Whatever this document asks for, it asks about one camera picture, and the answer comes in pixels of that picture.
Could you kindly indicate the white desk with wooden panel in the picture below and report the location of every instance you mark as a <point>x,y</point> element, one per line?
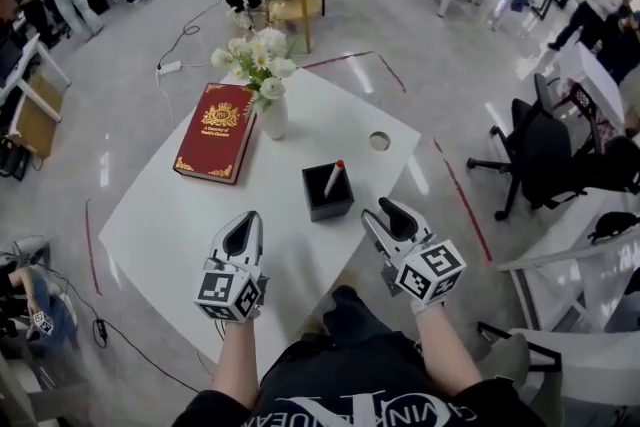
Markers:
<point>30,90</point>

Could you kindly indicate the person's right forearm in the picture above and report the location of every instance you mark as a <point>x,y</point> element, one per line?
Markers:
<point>445,350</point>

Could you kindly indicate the black square pen holder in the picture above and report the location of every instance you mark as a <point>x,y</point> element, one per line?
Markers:
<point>330,207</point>

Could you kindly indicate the red hardcover book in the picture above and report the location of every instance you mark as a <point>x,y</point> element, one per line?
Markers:
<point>217,132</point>

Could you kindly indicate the white pen with red cap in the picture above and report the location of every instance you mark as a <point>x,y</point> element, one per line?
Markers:
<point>332,180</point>

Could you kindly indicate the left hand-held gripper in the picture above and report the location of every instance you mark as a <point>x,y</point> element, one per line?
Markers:
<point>230,295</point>

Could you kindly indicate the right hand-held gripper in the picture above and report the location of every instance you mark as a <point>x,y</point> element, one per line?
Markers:
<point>430,270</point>

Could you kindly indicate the white ceramic vase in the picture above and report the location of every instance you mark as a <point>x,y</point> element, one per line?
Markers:
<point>274,117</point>

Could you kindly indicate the white power strip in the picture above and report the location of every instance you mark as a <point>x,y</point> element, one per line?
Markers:
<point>168,67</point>

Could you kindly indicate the person's left forearm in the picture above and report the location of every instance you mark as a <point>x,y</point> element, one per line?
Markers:
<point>237,360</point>

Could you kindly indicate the black power adapter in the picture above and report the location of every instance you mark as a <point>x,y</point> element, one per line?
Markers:
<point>100,332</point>

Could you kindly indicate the person's black trouser legs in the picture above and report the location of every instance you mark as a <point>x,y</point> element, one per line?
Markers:
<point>365,315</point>

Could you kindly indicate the white flower bouquet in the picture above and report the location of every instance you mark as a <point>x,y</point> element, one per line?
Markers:
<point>260,60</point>

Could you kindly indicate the black office chair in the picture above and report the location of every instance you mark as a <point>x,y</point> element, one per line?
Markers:
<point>540,150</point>

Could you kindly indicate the person's black printed shirt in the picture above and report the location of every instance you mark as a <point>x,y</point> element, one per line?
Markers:
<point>360,385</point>

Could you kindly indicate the white side table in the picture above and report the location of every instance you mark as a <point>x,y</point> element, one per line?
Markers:
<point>575,260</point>

